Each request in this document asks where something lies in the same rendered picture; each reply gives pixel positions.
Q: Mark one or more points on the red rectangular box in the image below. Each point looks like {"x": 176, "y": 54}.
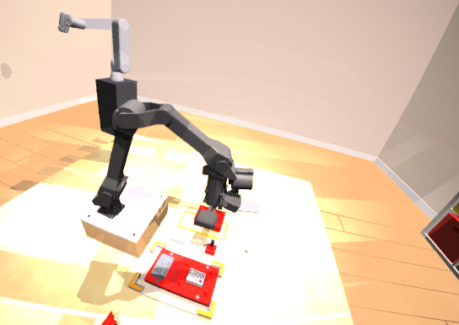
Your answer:
{"x": 219, "y": 220}

